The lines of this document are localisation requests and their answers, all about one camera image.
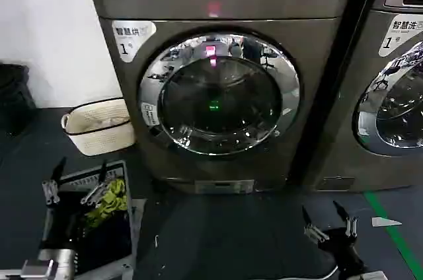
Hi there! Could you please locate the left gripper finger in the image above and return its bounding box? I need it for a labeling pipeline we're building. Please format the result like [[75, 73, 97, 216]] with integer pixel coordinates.
[[42, 157, 67, 208], [80, 160, 110, 209]]

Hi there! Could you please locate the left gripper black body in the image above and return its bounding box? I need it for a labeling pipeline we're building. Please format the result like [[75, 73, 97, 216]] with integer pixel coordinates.
[[42, 205, 89, 252]]

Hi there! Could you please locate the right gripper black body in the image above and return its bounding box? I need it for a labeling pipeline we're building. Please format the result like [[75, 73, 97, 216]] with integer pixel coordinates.
[[317, 227, 366, 273]]

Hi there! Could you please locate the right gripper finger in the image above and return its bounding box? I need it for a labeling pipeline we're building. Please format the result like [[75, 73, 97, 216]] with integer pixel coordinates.
[[332, 200, 360, 238], [302, 205, 330, 243]]

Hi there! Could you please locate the yellow-green garment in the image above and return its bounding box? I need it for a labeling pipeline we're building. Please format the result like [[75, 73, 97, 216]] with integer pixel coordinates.
[[83, 178, 129, 228]]

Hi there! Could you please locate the green floor tape line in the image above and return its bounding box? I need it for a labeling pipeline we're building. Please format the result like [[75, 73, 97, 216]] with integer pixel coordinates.
[[362, 190, 423, 280]]

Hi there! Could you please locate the white paper scrap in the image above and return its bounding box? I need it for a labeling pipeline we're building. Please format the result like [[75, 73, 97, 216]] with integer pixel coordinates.
[[371, 216, 404, 228]]

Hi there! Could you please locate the dark clothes pile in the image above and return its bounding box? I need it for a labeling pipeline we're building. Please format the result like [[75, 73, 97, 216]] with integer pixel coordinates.
[[48, 190, 134, 276]]

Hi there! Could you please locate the grey plastic laundry basket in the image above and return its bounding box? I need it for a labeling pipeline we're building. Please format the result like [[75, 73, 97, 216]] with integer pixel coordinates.
[[37, 160, 140, 280]]

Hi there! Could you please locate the white woven laundry basket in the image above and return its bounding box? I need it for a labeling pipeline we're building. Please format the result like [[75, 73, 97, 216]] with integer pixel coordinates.
[[60, 97, 137, 157]]

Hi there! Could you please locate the grey dryer with coin panel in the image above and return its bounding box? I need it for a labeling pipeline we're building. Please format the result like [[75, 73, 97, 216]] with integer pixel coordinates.
[[299, 0, 423, 192]]

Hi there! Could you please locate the black bin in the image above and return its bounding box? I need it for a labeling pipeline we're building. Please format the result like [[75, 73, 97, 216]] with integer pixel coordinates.
[[0, 61, 38, 136]]

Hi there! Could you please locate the round chrome-rimmed dryer door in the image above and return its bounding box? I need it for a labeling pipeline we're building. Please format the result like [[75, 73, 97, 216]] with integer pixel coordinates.
[[351, 40, 423, 158]]

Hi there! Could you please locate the white number label sticker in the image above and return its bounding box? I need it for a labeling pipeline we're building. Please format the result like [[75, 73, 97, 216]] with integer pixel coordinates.
[[111, 20, 157, 63], [379, 18, 423, 58]]

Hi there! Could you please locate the round glass dryer door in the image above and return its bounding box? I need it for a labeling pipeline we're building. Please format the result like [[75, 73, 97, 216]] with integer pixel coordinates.
[[137, 26, 301, 157]]

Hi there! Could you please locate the white cable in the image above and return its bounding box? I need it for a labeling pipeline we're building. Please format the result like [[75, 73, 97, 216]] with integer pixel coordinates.
[[316, 265, 339, 280]]

